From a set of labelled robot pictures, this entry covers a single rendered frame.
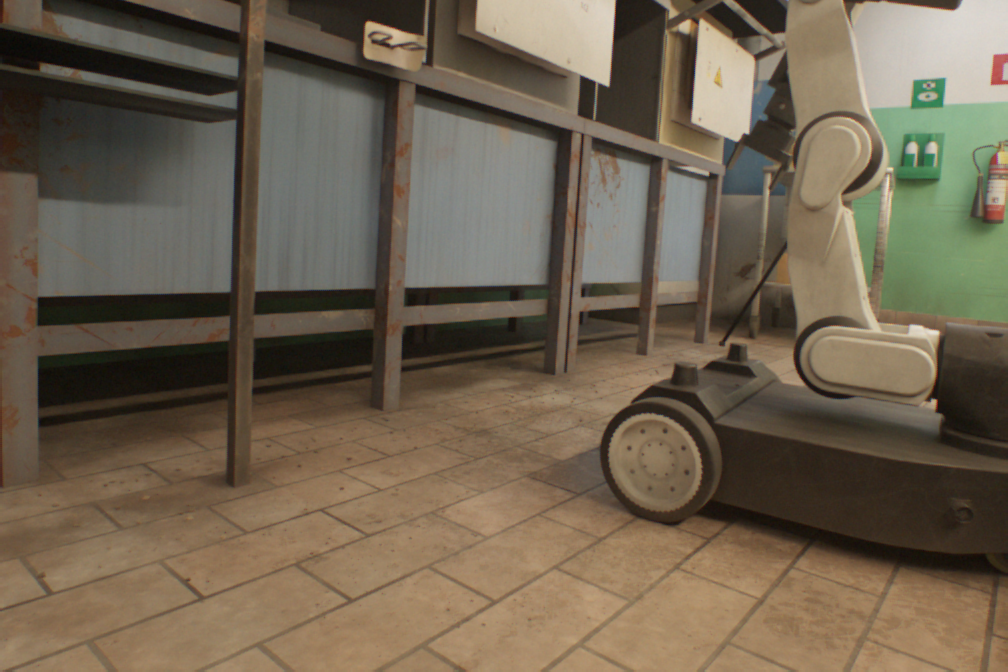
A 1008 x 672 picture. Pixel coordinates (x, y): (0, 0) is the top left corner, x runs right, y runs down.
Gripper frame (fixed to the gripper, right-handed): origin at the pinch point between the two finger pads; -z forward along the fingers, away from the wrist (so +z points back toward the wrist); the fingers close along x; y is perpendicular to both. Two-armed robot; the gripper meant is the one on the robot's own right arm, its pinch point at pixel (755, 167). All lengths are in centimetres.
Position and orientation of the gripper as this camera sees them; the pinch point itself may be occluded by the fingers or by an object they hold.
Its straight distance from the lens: 157.4
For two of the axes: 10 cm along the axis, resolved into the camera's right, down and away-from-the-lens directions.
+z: 4.1, -8.5, -3.2
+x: -7.0, -5.2, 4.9
